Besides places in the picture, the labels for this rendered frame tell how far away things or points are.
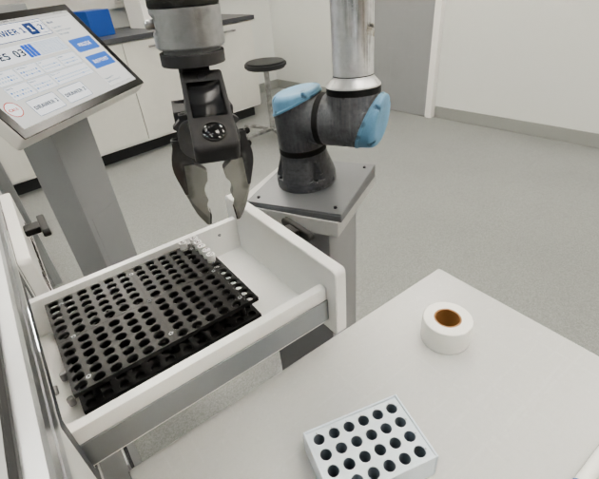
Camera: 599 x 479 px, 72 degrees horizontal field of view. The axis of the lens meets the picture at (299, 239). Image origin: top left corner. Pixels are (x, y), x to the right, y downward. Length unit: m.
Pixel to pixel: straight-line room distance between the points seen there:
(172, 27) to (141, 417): 0.40
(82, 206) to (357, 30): 0.97
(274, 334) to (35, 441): 0.27
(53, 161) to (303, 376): 1.03
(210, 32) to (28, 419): 0.38
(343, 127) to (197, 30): 0.49
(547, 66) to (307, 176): 2.84
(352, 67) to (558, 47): 2.82
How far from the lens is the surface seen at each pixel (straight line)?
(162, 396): 0.49
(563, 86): 3.63
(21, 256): 0.71
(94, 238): 1.48
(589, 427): 0.64
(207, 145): 0.42
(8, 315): 0.48
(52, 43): 1.44
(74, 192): 1.42
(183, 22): 0.48
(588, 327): 1.96
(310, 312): 0.54
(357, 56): 0.88
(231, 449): 0.57
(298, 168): 0.99
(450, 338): 0.63
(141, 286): 0.60
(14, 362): 0.42
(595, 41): 3.55
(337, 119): 0.90
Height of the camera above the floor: 1.24
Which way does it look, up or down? 34 degrees down
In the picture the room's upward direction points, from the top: 5 degrees counter-clockwise
